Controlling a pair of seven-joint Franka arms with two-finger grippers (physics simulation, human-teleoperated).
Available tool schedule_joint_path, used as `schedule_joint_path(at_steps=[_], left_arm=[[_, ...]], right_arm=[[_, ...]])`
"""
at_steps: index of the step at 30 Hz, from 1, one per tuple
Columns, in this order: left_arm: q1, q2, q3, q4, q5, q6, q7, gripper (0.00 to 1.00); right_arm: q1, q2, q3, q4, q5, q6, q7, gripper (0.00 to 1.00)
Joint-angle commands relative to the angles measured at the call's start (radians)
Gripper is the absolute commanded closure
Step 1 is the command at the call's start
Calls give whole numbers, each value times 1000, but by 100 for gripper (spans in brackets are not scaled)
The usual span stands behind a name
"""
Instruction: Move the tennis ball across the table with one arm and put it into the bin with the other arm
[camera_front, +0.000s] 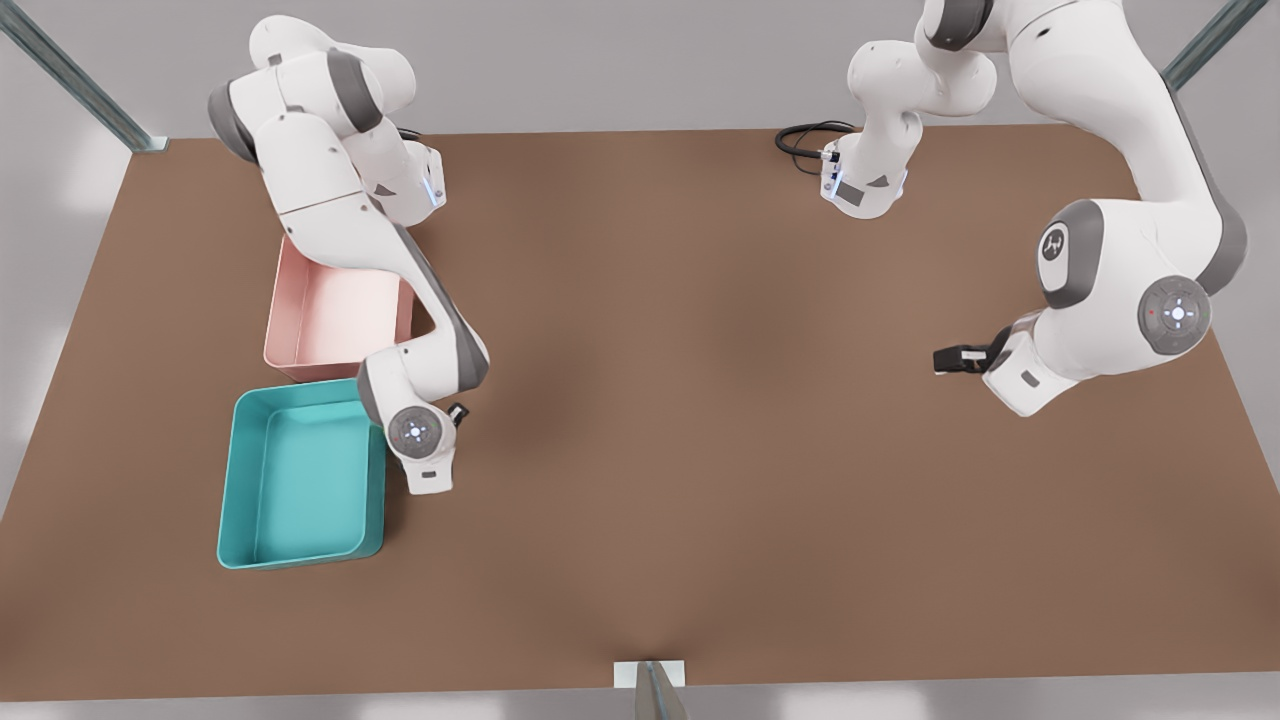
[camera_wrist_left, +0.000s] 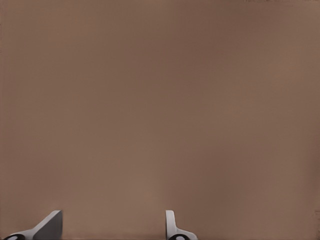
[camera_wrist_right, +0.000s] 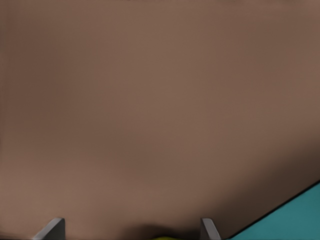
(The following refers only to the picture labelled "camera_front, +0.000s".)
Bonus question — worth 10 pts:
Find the pink tray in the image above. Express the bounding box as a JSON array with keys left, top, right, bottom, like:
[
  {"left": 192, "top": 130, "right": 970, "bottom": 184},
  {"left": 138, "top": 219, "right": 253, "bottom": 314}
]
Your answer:
[{"left": 263, "top": 236, "right": 416, "bottom": 383}]

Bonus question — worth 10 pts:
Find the teal tray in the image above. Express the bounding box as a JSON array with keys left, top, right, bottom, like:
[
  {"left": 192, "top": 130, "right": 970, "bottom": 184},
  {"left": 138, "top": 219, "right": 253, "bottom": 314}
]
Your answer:
[{"left": 217, "top": 378, "right": 388, "bottom": 571}]

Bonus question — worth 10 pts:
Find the silver frame post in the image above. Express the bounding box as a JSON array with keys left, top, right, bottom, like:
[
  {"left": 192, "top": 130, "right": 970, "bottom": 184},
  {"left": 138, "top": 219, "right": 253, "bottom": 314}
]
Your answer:
[
  {"left": 1162, "top": 0, "right": 1269, "bottom": 91},
  {"left": 613, "top": 659, "right": 687, "bottom": 720},
  {"left": 0, "top": 0, "right": 169, "bottom": 154}
]

